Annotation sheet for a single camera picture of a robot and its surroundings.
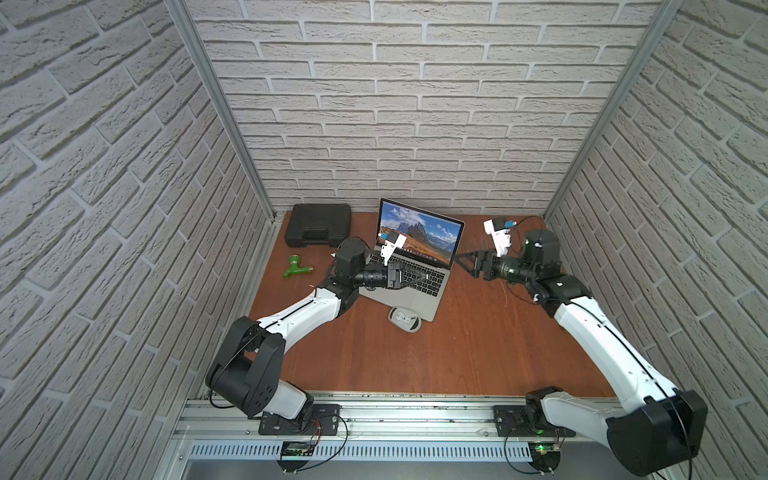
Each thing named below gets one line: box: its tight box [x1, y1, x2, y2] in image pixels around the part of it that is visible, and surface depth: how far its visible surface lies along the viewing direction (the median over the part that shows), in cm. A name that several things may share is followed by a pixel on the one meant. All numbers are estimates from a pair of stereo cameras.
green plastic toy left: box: [282, 254, 314, 279], surface depth 105 cm
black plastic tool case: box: [285, 203, 352, 248], surface depth 113 cm
